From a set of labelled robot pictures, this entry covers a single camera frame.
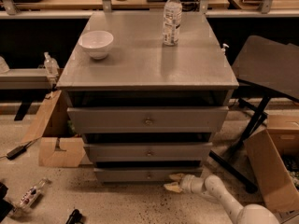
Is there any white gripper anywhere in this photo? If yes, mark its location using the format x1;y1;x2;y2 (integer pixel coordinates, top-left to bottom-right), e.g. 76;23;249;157
164;173;205;194

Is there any grey bottom drawer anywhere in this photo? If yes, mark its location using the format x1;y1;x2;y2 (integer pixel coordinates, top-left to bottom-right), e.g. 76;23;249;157
94;167;203;183

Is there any grey drawer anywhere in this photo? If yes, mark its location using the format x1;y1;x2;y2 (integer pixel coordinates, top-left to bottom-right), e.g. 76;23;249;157
67;106;228;133
94;167;203;183
84;142;212;162

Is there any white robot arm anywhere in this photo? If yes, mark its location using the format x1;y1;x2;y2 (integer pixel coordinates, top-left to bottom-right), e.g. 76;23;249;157
164;174;279;224

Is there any grey middle drawer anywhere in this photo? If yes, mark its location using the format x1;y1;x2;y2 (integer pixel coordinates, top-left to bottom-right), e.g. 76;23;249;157
84;142;212;162

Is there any grey top drawer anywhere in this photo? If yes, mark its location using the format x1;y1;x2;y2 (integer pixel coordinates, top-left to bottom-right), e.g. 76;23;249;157
67;106;228;133

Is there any cardboard box at right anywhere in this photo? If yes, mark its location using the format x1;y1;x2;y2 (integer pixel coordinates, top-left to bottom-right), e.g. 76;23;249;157
244;115;299;213

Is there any cardboard box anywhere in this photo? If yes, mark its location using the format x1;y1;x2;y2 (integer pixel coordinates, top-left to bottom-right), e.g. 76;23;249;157
21;91;90;168
244;115;299;213

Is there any black object bottom edge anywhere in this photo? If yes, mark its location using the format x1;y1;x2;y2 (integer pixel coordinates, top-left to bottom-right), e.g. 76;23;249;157
65;209;83;224

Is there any cardboard box at left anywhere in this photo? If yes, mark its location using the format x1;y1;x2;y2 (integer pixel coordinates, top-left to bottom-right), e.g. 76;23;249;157
21;91;90;168

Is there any small white pump bottle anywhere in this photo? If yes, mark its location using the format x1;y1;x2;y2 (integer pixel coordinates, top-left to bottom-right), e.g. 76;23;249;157
221;43;230;55

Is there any plastic bottle on floor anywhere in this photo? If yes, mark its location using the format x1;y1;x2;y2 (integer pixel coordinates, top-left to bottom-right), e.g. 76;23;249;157
8;177;50;218

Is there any black folding side table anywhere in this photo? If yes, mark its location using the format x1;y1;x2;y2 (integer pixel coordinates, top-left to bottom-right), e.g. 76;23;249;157
209;35;299;193

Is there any white ceramic bowl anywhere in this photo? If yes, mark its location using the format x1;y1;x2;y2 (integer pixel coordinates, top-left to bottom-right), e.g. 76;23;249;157
78;31;114;60

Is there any black power adapter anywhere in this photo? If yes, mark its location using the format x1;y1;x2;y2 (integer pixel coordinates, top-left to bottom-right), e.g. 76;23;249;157
6;140;36;161

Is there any sanitizer bottle on shelf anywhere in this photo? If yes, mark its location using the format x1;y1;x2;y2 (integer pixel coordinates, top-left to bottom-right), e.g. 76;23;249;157
44;52;59;76

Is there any black device left edge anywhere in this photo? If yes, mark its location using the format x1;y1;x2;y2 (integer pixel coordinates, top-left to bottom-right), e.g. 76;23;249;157
0;182;13;222

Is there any clear plastic water bottle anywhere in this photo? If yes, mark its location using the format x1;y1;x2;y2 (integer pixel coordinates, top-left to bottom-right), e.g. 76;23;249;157
163;0;182;46

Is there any grey low shelf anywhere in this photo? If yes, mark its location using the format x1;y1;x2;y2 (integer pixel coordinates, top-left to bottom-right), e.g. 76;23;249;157
0;68;58;90

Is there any clear bottle far left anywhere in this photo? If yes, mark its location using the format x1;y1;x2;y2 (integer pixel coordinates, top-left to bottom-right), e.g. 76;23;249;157
0;56;9;74

